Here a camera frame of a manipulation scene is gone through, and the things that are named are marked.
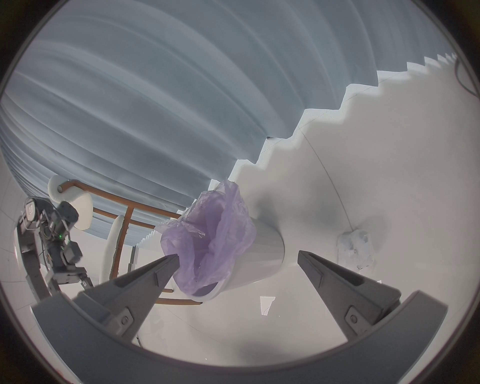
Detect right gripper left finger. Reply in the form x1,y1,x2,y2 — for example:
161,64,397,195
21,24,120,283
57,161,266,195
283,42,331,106
74,253,181,339

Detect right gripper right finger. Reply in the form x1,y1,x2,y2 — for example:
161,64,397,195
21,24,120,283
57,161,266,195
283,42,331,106
297,250,403,337

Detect purple plastic bag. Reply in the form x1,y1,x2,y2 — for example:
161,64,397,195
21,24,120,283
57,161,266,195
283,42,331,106
154,180,257,296

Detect white trash bin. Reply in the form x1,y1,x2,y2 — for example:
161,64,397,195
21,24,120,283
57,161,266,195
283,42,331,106
179,214,286,301

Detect crumpled white paper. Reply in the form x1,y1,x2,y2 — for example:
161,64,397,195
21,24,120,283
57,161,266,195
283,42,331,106
337,229,376,271

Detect white chair with wooden legs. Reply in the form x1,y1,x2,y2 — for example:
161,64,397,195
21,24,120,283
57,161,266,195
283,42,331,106
48,174,205,306

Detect pale blue curtain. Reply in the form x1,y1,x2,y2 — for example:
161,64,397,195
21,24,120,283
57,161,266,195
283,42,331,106
0,0,461,248

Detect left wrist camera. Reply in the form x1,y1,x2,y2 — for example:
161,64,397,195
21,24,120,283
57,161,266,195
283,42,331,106
63,241,83,265

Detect black cable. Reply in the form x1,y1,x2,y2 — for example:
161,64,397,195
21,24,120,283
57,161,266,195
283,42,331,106
455,56,479,96

